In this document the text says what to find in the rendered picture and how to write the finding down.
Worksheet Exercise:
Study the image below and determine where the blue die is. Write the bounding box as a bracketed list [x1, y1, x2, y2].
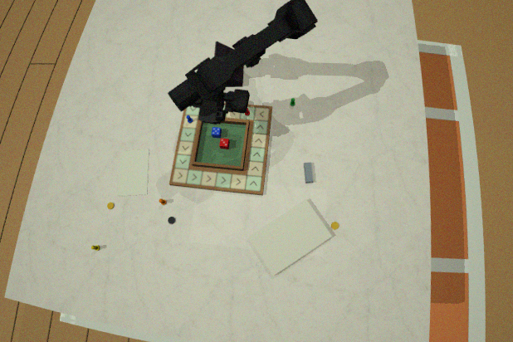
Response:
[211, 127, 222, 139]

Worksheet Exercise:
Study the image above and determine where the red die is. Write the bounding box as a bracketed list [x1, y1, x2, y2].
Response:
[219, 138, 230, 149]

